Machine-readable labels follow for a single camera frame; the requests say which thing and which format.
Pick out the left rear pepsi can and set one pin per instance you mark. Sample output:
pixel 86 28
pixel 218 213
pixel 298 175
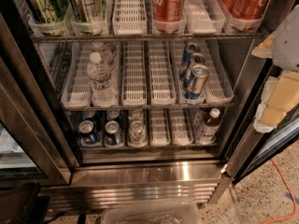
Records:
pixel 92 116

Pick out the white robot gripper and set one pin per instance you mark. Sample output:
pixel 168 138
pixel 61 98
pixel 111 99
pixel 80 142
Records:
pixel 287 44

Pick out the clear water bottle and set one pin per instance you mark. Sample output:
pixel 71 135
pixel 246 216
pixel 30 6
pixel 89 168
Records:
pixel 101 81
pixel 105 52

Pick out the pepsi can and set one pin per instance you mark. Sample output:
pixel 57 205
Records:
pixel 88 134
pixel 113 134
pixel 92 116
pixel 114 115

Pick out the silver rear soda can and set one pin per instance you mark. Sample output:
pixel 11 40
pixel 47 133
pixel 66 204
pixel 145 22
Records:
pixel 136 114

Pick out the left front pepsi can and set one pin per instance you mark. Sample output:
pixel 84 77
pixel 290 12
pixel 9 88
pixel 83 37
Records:
pixel 88 134

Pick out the silver front soda can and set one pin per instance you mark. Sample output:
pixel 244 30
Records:
pixel 137 134

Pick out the centre coca-cola can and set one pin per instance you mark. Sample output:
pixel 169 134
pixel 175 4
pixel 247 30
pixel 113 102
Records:
pixel 168 10

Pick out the stainless steel fridge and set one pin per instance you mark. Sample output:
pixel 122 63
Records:
pixel 44 94

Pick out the silver soda can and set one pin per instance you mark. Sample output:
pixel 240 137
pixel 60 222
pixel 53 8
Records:
pixel 136 114
pixel 137 134

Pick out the brown tea bottle white cap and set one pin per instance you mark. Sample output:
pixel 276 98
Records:
pixel 210 125

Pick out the front clear water bottle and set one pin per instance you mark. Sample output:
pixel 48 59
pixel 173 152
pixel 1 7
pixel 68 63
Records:
pixel 101 81

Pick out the left green drink can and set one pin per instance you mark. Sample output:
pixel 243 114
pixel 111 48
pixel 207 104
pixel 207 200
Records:
pixel 48 11

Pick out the rear clear water bottle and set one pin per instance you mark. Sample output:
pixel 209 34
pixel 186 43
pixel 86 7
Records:
pixel 105 52

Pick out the green drink can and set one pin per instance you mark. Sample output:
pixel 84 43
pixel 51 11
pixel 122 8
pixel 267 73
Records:
pixel 48 11
pixel 88 10

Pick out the red bull can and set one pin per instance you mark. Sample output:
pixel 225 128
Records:
pixel 196 81
pixel 189 49
pixel 194 59

